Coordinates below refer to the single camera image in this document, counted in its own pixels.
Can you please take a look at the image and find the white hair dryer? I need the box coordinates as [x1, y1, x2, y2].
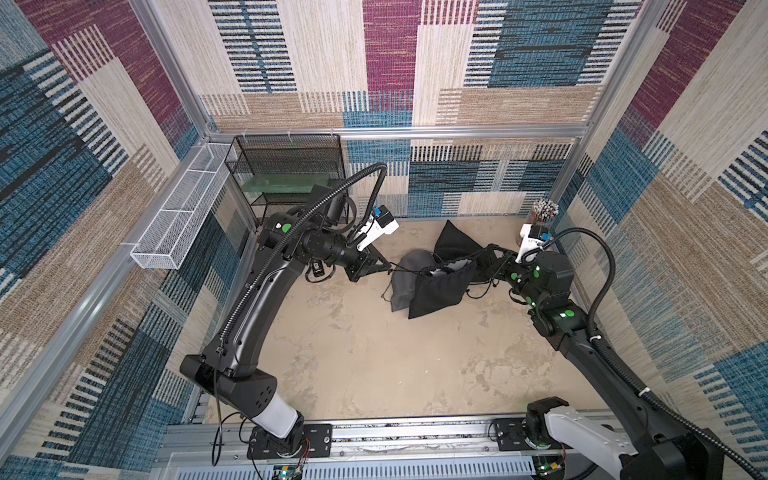
[430, 259, 473, 276]

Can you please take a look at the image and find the grey hair dryer bag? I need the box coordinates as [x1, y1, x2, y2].
[382, 249, 436, 312]

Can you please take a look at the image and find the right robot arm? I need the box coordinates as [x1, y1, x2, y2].
[485, 245, 726, 479]

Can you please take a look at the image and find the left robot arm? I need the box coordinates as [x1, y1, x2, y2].
[180, 185, 398, 452]

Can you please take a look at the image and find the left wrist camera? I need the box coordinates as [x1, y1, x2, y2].
[354, 205, 399, 251]

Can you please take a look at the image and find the striped pencil cup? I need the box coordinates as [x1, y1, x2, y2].
[526, 198, 559, 227]

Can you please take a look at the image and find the black wire mesh shelf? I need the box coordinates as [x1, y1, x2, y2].
[225, 134, 347, 224]

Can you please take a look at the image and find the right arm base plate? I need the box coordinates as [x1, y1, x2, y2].
[486, 416, 570, 452]

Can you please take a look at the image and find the white wire mesh basket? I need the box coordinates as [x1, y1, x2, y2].
[130, 143, 229, 270]

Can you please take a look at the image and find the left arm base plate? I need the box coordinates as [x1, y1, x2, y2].
[246, 423, 333, 460]

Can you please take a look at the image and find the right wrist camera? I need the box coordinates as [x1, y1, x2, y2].
[516, 223, 552, 263]

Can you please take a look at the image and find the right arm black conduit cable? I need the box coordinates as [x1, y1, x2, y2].
[520, 226, 763, 480]

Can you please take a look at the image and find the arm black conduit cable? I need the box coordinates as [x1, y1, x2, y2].
[215, 162, 390, 349]
[520, 226, 763, 480]

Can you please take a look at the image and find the black hair dryer bag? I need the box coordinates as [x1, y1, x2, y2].
[433, 220, 500, 299]

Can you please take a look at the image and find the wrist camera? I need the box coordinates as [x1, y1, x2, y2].
[516, 223, 552, 263]
[354, 205, 399, 251]

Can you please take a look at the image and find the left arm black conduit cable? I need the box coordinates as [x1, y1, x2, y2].
[215, 162, 390, 349]

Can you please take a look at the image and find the green tray on shelf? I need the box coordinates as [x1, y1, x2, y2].
[242, 174, 331, 194]

